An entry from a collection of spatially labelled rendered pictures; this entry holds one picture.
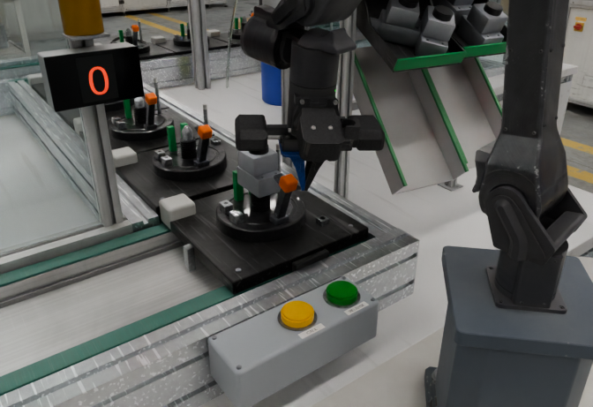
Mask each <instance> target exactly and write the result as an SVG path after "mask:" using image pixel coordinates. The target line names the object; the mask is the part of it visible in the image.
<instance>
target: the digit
mask: <svg viewBox="0 0 593 407"><path fill-rule="evenodd" d="M75 61H76V66H77V71H78V75H79V84H80V90H81V94H82V100H83V103H88V102H97V101H102V100H108V99H113V98H117V97H119V95H118V90H117V83H116V73H115V66H114V61H113V55H112V54H105V55H98V56H90V57H78V58H75Z"/></svg>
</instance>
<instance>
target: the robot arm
mask: <svg viewBox="0 0 593 407"><path fill-rule="evenodd" d="M361 1H362V0H281V1H280V2H279V3H278V5H277V6H276V8H274V7H272V6H270V5H266V4H264V5H258V6H255V7H254V13H253V16H252V17H251V18H250V19H249V20H248V21H247V22H246V24H245V26H244V29H243V32H242V33H241V35H240V44H241V48H242V50H243V52H244V53H245V55H247V56H248V57H251V58H254V59H256V60H259V61H260V62H263V63H265V64H269V65H272V66H273V67H275V68H278V69H280V70H285V69H288V68H289V67H290V74H289V104H288V119H287V124H266V119H265V116H264V115H241V114H239V115H238V116H237V117H236V119H235V135H236V149H237V150H239V151H263V150H265V149H266V147H267V140H268V139H277V140H279V145H280V150H281V155H282V156H283V157H289V158H290V159H291V161H292V162H293V164H294V166H295V168H296V173H297V176H298V180H299V183H300V186H301V190H302V191H308V189H309V187H310V185H311V184H312V181H313V179H314V178H315V176H316V174H317V172H318V170H319V168H320V167H321V165H322V164H323V162H324V161H325V160H328V161H330V162H334V161H336V160H338V159H339V157H340V153H341V151H351V150H352V147H356V148H357V150H359V151H380V150H382V149H383V147H384V143H385V133H384V131H383V130H382V128H381V126H380V124H379V122H378V120H377V119H376V118H375V116H374V115H351V116H348V118H345V117H340V113H339V109H338V103H339V101H338V99H337V98H336V97H335V91H336V82H337V74H338V65H339V57H340V54H342V53H346V52H349V51H352V50H355V49H356V48H357V45H356V44H355V42H354V41H353V40H352V39H351V38H350V37H349V35H348V34H347V32H346V29H345V28H344V27H343V28H339V29H335V30H332V31H327V30H325V29H322V28H319V27H315V28H312V29H310V30H305V29H304V27H305V26H306V27H308V26H317V25H322V24H326V23H332V22H336V21H342V20H345V19H347V18H348V17H349V16H350V15H351V14H352V13H353V11H354V10H355V9H356V8H357V6H358V5H359V4H360V3H361ZM568 3H569V0H509V5H508V19H507V47H506V62H505V76H504V91H503V105H502V119H501V128H500V132H499V136H498V138H497V139H495V140H494V141H492V142H491V143H489V144H487V145H485V146H484V147H481V148H479V149H478V150H477V151H476V158H475V163H476V170H477V179H476V183H475V185H474V187H473V189H472V192H479V194H478V200H479V206H480V208H481V210H482V212H483V213H484V214H486V215H487V216H488V222H489V226H490V231H491V235H492V244H493V246H494V247H496V248H498V249H500V254H499V262H498V266H497V267H495V266H487V267H486V270H485V272H486V275H487V278H488V282H489V284H490V288H491V292H492V297H493V301H494V304H495V305H496V306H497V307H498V308H505V309H514V310H523V311H532V312H541V313H558V314H565V313H567V306H566V304H565V302H564V299H563V297H562V296H561V294H560V292H559V288H558V286H559V280H560V277H561V273H562V269H563V267H564V263H565V259H566V256H567V250H568V242H567V239H568V238H569V237H570V236H571V235H572V234H573V233H574V232H576V231H577V230H578V228H579V227H580V226H581V225H582V223H583V222H584V221H585V220H586V219H587V217H588V215H587V213H586V212H585V211H584V209H583V208H582V206H581V204H580V203H579V201H578V200H577V199H576V197H575V196H574V195H573V193H572V192H571V190H570V189H569V188H568V177H567V157H566V151H565V148H564V146H563V143H562V141H561V138H560V136H559V131H558V128H557V119H558V107H559V90H560V81H561V73H562V64H563V55H564V48H565V38H566V29H567V12H568ZM304 161H306V164H305V169H304Z"/></svg>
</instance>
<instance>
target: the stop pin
mask: <svg viewBox="0 0 593 407"><path fill-rule="evenodd" d="M183 248H184V263H185V268H186V269H187V270H188V271H189V272H191V271H193V270H196V263H195V254H194V247H193V246H192V245H191V244H188V245H184V246H183Z"/></svg>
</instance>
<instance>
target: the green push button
mask: <svg viewBox="0 0 593 407"><path fill-rule="evenodd" d="M327 299H328V300H329V301H330V302H331V303H333V304H336V305H350V304H352V303H354V302H355V301H356V300H357V287H356V286H355V285H354V284H352V283H350V282H346V281H335V282H332V283H330V284H329V285H328V286H327Z"/></svg>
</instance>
